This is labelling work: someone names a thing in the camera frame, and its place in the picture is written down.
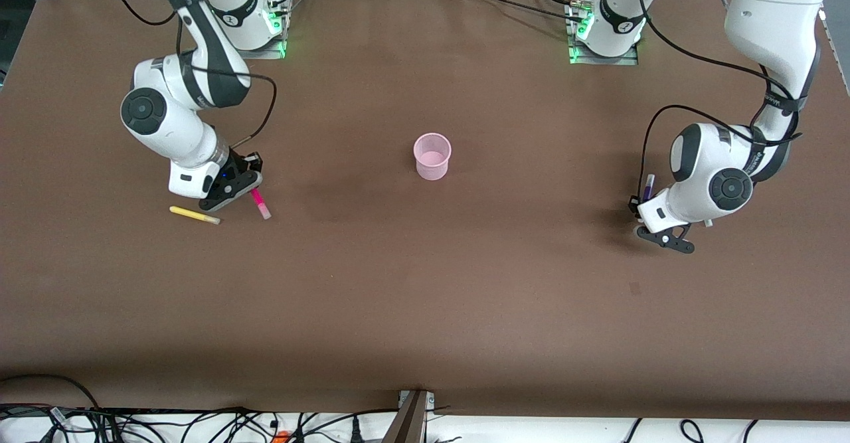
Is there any thick black arched cable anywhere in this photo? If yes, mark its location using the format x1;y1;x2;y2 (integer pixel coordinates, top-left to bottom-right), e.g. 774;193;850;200
0;373;100;412

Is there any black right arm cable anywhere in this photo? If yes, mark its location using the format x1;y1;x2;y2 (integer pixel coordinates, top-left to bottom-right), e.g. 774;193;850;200
106;0;278;151

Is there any pink plastic cup holder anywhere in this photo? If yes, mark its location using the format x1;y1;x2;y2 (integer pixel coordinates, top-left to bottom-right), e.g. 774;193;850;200
413;132;453;181

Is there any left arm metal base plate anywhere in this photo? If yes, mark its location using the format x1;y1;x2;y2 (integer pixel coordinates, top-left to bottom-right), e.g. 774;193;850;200
568;43;639;66

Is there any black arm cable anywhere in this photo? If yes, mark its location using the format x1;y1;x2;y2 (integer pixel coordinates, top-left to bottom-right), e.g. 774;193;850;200
106;0;278;151
634;0;808;198

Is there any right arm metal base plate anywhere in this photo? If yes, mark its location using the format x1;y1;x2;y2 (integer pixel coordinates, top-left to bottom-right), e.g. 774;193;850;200
217;31;288;60

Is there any aluminium post with bracket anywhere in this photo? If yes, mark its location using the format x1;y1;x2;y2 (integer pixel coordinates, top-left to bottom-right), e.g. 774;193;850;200
382;390;437;443

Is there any black cable beside post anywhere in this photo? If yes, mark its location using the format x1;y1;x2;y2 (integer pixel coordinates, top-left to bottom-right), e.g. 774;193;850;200
292;408;400;443

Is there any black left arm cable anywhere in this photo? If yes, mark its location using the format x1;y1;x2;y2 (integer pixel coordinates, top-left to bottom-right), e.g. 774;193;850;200
634;0;808;198

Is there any yellow marker pen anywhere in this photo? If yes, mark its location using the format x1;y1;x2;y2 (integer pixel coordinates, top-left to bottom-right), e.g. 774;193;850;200
169;205;221;226

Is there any long black table cable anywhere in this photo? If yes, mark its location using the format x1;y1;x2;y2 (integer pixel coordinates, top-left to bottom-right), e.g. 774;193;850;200
454;0;584;21

